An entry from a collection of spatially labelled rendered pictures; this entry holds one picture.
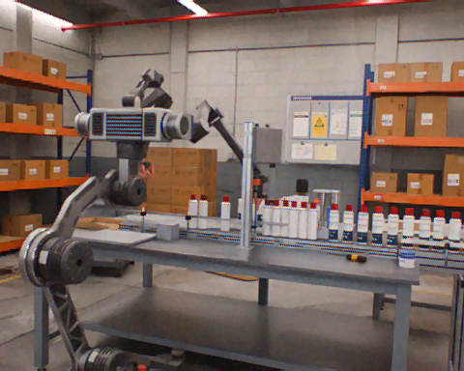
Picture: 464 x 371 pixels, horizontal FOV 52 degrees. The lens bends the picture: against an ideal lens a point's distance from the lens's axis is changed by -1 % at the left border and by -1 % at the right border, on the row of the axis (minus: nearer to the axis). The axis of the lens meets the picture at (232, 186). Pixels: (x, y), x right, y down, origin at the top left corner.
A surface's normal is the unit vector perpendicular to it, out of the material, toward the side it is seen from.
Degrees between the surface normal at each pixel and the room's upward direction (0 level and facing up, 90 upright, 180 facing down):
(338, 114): 87
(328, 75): 90
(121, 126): 90
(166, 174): 90
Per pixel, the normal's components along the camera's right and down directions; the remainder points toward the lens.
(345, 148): -0.36, 0.05
